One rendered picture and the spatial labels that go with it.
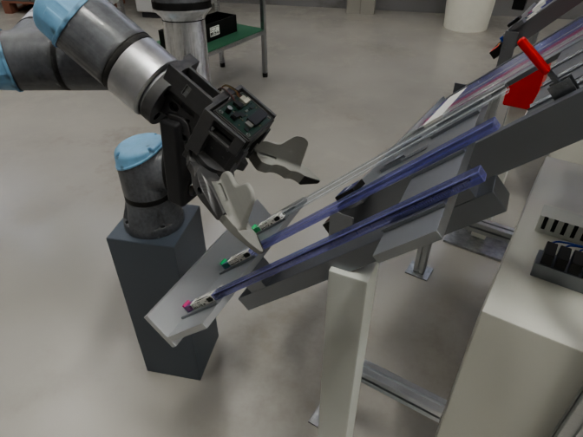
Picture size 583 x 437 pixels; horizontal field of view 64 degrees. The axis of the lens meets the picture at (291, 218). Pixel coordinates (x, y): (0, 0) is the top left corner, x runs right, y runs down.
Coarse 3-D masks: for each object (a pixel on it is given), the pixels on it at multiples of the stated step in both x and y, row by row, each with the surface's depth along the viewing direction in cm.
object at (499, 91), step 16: (480, 96) 59; (496, 96) 57; (464, 112) 60; (432, 128) 63; (400, 144) 66; (368, 160) 71; (384, 160) 69; (352, 176) 73; (320, 192) 77; (288, 208) 82
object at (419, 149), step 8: (416, 144) 111; (424, 144) 104; (408, 152) 109; (416, 152) 102; (424, 152) 97; (392, 160) 107; (400, 160) 103; (408, 160) 100; (384, 168) 107; (392, 168) 104
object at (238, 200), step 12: (228, 180) 48; (228, 192) 48; (240, 192) 47; (252, 192) 45; (228, 204) 48; (240, 204) 47; (252, 204) 46; (228, 216) 48; (240, 216) 47; (228, 228) 48; (240, 228) 47; (240, 240) 48; (252, 240) 48
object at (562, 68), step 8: (568, 48) 95; (576, 48) 91; (560, 56) 93; (568, 56) 87; (576, 56) 84; (560, 64) 87; (568, 64) 83; (576, 64) 78; (560, 72) 82; (568, 72) 77; (576, 72) 75; (576, 80) 71; (544, 88) 79; (536, 96) 78; (544, 96) 74; (536, 104) 72; (544, 104) 70; (528, 112) 72
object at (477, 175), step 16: (464, 176) 41; (480, 176) 40; (432, 192) 43; (448, 192) 42; (400, 208) 46; (416, 208) 45; (368, 224) 48; (384, 224) 47; (320, 240) 54; (336, 240) 52; (288, 256) 58; (304, 256) 55; (256, 272) 62; (272, 272) 59; (224, 288) 66; (240, 288) 64
